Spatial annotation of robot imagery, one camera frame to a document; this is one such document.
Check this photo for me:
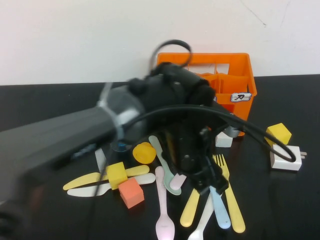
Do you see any white foam cube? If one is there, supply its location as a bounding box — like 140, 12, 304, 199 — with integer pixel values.
215, 130, 234, 148

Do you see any yellow plastic spoon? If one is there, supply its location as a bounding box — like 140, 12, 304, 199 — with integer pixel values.
180, 187, 201, 228

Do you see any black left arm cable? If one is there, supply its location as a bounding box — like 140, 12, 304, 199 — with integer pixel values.
117, 39, 295, 162

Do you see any white power adapter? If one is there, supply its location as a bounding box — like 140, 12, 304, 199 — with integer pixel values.
269, 144, 308, 171

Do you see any green plastic spoon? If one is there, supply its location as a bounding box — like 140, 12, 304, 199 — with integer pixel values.
148, 135, 183, 196

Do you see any orange plastic cutlery holder crate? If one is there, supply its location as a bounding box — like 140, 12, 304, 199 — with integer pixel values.
156, 52, 258, 137

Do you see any yellow round plastic cap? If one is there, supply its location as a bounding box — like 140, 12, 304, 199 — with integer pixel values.
132, 141, 157, 165

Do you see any pink plastic fork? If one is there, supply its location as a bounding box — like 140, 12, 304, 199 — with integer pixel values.
169, 173, 187, 190

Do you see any blue plastic fork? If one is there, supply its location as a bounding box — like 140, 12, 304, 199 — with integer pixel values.
209, 186, 232, 229

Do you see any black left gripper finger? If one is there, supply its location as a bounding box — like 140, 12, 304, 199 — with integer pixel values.
191, 172, 212, 196
206, 159, 230, 195

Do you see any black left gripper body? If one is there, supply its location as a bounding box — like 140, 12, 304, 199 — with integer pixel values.
161, 121, 214, 181

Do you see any yellow foam cube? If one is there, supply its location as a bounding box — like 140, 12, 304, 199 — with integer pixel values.
106, 161, 129, 190
264, 122, 293, 147

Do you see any white plastic knife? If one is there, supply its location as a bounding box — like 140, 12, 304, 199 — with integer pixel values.
67, 172, 157, 198

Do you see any grey plastic fork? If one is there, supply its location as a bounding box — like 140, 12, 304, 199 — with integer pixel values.
94, 148, 108, 174

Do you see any white plastic spoon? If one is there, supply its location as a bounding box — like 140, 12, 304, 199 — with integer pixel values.
187, 192, 215, 240

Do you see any yellow plastic knife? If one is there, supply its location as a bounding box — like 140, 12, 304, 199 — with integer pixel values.
63, 164, 151, 191

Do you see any pink plastic spoon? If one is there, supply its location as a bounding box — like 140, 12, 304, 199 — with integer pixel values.
155, 165, 176, 240

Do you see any yellow plastic fork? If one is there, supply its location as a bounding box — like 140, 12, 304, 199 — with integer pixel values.
212, 153, 247, 234

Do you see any orange foam cube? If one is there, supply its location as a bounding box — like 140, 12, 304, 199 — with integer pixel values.
118, 177, 146, 209

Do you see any blue white cone cup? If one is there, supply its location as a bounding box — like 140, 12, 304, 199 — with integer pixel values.
111, 140, 134, 152

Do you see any paper label reading 刀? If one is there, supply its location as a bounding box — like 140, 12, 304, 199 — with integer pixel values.
230, 92, 252, 103

